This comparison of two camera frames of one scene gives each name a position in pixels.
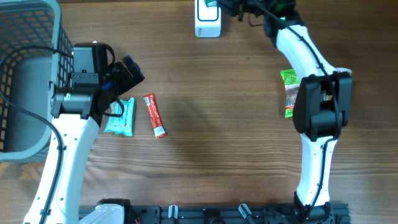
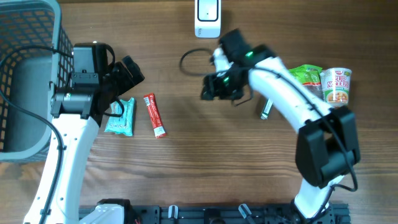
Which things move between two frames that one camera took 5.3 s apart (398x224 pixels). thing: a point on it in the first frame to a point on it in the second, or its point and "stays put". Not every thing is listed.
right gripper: x=237 y=7 to x=213 y=86
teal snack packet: x=124 y=124 stays put
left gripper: x=119 y=68 stays put
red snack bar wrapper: x=157 y=122 stays put
